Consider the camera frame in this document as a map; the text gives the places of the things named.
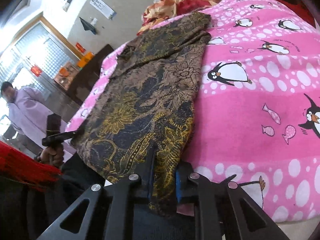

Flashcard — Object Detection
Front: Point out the brown floral batik shirt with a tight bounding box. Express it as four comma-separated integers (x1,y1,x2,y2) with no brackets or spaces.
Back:
72,12,211,216

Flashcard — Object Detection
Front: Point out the red sleeve forearm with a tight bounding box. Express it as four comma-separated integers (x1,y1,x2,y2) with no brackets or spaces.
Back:
1,142,61,191

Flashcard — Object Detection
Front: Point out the left hand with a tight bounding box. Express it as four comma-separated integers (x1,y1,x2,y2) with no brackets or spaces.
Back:
37,144,65,168

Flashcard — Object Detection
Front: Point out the person in lilac shirt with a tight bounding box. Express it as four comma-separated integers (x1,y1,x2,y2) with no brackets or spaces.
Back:
0,81,75,156

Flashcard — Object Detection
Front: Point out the dark wooden footboard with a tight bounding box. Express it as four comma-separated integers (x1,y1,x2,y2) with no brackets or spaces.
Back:
66,44,114,106

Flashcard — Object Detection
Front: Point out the glass block window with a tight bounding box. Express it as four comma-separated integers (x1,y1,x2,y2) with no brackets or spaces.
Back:
1,21,79,99

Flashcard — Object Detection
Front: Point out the pink penguin bed sheet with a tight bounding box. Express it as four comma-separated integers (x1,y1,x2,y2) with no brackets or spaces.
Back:
68,0,319,222

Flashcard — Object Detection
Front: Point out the orange box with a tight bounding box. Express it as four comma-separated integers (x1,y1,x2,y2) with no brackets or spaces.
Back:
76,51,95,68

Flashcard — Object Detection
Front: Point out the dark cloth hanging on wall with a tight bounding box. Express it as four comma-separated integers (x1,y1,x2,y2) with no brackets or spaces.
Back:
80,18,97,35

